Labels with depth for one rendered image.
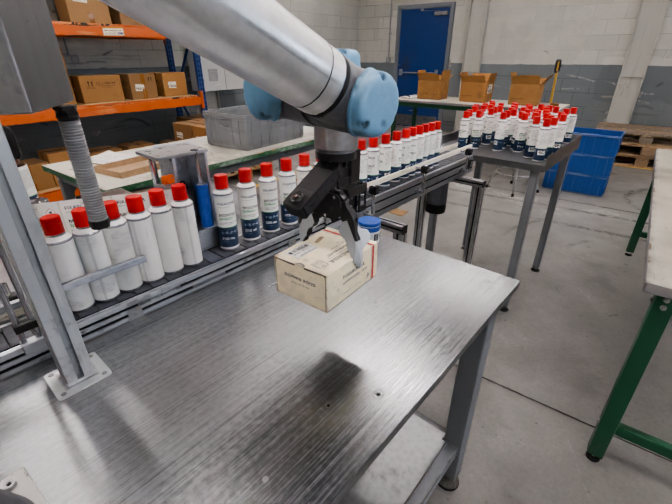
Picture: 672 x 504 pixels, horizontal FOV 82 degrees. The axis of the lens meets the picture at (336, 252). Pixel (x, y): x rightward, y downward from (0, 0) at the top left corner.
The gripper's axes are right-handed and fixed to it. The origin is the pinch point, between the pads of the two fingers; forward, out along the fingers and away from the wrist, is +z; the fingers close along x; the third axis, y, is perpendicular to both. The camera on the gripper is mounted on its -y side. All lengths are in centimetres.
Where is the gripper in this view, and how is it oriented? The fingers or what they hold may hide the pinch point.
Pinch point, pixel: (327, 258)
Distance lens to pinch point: 73.8
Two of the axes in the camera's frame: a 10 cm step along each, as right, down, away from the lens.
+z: -0.1, 9.0, 4.4
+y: 6.0, -3.4, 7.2
